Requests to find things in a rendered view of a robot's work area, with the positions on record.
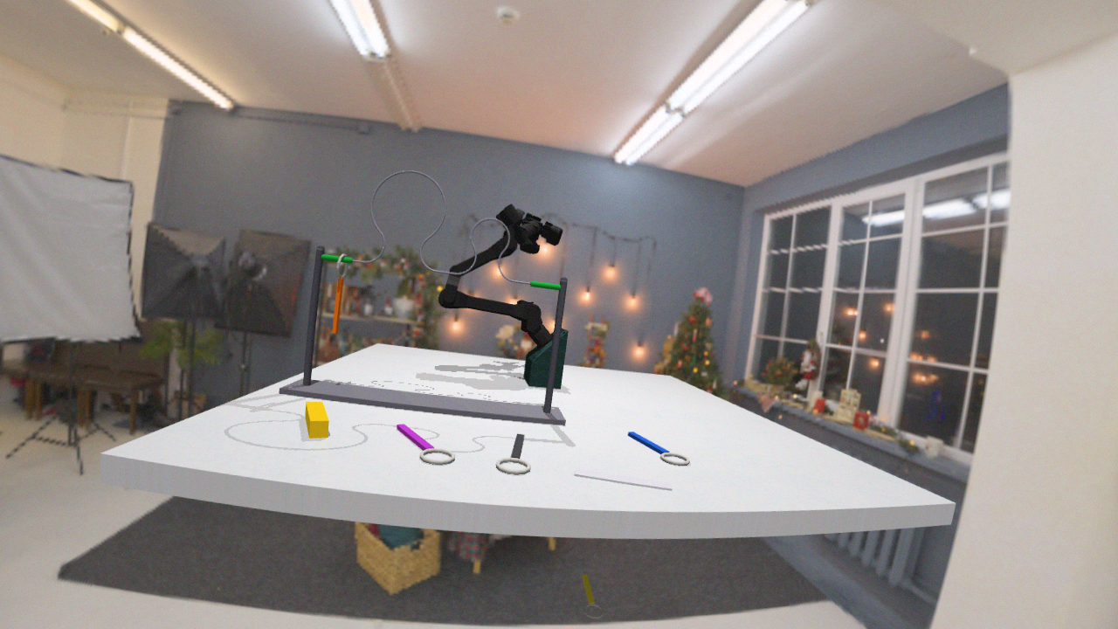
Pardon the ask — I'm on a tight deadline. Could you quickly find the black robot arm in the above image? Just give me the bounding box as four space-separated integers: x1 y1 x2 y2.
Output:
438 204 553 350

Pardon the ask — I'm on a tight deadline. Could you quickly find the purple handle with grey loop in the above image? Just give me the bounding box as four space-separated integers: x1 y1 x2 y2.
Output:
397 425 455 465

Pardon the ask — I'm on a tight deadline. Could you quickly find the orange handle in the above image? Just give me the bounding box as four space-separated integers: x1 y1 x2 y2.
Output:
332 254 349 334

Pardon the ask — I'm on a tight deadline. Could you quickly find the black handle with white loop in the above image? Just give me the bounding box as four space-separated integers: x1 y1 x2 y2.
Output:
496 433 531 474

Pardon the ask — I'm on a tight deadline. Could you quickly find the yellow rectangular block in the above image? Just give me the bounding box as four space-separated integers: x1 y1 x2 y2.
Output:
305 402 329 439

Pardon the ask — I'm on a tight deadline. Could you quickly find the blue bar with grey loop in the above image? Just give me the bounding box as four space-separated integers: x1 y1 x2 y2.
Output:
627 432 690 465

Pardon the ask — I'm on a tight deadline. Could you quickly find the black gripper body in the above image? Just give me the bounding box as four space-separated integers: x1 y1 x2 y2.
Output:
517 209 563 245

